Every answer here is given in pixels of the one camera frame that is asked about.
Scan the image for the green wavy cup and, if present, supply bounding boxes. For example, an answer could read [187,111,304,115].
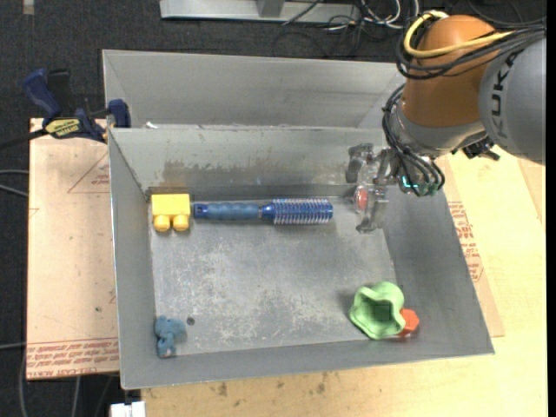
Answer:
[347,280,406,341]

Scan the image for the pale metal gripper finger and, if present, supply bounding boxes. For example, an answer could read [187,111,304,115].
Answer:
[355,197,390,235]
[346,142,376,184]

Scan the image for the grey metal bin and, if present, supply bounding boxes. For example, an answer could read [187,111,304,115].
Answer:
[102,49,496,391]

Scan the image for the brown cardboard board, red print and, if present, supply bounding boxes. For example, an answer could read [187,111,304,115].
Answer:
[25,117,507,381]

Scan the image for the red round thing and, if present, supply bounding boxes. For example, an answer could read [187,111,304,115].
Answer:
[353,186,372,214]

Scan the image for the blue toy animal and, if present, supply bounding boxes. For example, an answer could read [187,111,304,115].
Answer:
[153,314,189,360]

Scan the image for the orange-red small block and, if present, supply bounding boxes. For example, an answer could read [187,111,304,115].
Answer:
[396,308,421,339]

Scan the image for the yellow toy building block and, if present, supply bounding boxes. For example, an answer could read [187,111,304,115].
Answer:
[150,192,193,234]

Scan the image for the blue hairbrush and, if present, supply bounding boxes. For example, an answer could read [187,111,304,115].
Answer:
[192,196,335,227]

